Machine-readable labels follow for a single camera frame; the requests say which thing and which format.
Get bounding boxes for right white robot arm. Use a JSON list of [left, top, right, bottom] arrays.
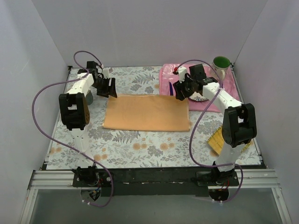
[[173, 64, 257, 186]]

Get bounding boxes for purple knife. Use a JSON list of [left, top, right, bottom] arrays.
[[169, 82, 174, 96]]

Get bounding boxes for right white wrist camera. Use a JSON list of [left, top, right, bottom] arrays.
[[173, 66, 187, 82]]

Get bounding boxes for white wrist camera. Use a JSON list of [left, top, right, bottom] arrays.
[[173, 66, 187, 82], [102, 67, 113, 79]]

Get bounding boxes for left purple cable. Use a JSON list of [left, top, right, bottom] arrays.
[[31, 50, 115, 208]]

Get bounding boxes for pink floral placemat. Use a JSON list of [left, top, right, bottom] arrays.
[[159, 64, 240, 111]]

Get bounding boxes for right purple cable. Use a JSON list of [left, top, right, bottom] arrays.
[[173, 60, 243, 204]]

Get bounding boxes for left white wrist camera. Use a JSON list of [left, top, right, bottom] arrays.
[[102, 67, 113, 79]]

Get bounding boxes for grey mug white inside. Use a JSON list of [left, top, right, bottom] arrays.
[[85, 91, 93, 105]]

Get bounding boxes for blue floral plate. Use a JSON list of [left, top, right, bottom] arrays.
[[188, 92, 208, 102]]

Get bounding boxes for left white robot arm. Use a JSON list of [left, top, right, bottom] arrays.
[[59, 61, 117, 187]]

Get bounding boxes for aluminium frame rail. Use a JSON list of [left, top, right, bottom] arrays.
[[28, 169, 280, 189]]

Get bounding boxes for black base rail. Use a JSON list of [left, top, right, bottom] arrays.
[[72, 167, 239, 196]]

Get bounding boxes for floral mug green inside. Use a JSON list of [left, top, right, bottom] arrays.
[[212, 56, 230, 81]]

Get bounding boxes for orange satin napkin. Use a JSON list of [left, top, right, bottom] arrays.
[[103, 95, 190, 132]]

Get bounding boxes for purple cable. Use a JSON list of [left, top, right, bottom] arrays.
[[31, 50, 115, 208], [173, 60, 243, 204]]

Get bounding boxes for yellow bamboo mat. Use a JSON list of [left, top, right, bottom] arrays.
[[206, 126, 254, 155]]

